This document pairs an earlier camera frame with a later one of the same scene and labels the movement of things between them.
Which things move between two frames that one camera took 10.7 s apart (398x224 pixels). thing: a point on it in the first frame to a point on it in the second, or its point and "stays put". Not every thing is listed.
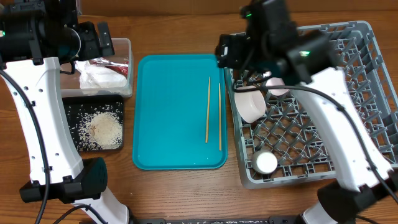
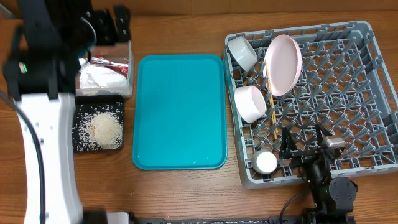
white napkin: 92,76 stays put
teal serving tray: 181,113 stays put
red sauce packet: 121,66 stays put
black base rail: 217,220 stays put
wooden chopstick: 208,110 to 270,92
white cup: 264,162 stays put
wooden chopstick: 219,119 to 275,130
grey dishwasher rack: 275,139 stays put
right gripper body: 235,52 to 316,173
